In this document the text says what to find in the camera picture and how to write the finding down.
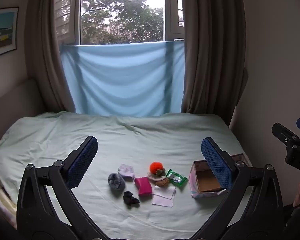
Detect patterned cardboard box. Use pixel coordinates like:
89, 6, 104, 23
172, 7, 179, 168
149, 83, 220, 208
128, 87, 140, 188
189, 159, 229, 199

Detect light blue hanging cloth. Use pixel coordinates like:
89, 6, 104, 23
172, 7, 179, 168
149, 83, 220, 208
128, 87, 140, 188
60, 41, 185, 117

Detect brown curtain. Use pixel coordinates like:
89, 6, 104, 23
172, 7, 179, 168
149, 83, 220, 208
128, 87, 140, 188
181, 0, 248, 129
25, 0, 77, 113

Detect orange pom-pom hair tie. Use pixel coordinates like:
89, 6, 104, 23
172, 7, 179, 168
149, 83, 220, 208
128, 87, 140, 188
149, 162, 166, 177

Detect white louvred shutter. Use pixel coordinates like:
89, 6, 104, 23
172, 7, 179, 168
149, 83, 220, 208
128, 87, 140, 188
54, 0, 78, 44

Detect striped mattress edge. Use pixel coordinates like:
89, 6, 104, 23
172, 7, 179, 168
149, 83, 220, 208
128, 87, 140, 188
0, 181, 18, 229

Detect folded lavender sock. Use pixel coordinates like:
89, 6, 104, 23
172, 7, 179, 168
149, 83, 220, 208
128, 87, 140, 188
117, 164, 135, 182

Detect black sock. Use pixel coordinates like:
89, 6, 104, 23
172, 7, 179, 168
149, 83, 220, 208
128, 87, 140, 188
123, 191, 140, 209

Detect window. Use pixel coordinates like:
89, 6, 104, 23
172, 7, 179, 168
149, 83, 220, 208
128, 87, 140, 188
75, 0, 185, 46

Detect white cleaning cloth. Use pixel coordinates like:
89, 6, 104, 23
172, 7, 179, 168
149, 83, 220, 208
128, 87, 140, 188
154, 185, 177, 200

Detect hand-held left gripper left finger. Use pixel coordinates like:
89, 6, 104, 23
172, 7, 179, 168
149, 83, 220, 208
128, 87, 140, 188
16, 135, 98, 233

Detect person's right forearm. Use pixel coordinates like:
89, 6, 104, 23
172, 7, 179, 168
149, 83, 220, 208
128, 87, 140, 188
282, 200, 300, 240

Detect green wet wipes packet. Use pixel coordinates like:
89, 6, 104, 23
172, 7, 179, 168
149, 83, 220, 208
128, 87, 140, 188
166, 169, 189, 187

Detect cream knitted pouch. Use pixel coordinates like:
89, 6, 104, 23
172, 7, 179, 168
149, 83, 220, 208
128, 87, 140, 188
147, 172, 167, 182

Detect brown knitted item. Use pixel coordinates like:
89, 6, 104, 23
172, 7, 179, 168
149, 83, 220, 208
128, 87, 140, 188
155, 177, 170, 187

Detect beige padded headboard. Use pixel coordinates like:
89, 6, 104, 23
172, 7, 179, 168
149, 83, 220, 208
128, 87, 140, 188
0, 78, 47, 147

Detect grey fuzzy sock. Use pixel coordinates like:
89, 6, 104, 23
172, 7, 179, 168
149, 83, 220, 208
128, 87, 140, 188
108, 173, 126, 197

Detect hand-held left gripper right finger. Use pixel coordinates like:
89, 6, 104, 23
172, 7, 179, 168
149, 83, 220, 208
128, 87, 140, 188
201, 137, 284, 233

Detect framed wall picture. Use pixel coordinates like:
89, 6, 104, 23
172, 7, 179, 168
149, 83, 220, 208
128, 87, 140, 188
0, 7, 20, 60

